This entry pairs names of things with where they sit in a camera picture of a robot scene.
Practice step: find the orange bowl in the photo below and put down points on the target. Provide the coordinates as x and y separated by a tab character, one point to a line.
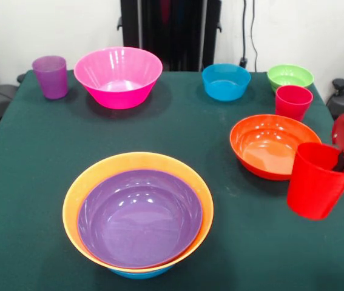
74	197

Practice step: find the purple cup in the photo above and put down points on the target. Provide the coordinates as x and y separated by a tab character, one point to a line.
50	75

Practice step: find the large blue bowl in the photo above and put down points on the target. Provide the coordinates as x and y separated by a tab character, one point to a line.
141	274

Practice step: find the pink bowl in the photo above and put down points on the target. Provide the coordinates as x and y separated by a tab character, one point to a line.
114	69

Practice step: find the red cup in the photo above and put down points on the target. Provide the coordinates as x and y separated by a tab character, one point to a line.
314	194

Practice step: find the crimson cup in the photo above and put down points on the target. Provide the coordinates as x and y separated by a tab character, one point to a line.
293	103

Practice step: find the small blue bowl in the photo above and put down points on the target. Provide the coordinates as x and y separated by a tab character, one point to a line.
226	85

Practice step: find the purple bowl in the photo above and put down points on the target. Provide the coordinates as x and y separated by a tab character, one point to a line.
138	224

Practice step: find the red-orange bowl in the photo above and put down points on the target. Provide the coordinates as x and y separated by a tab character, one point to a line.
262	145

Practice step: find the dark green tablecloth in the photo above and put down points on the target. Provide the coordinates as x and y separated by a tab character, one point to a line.
38	136

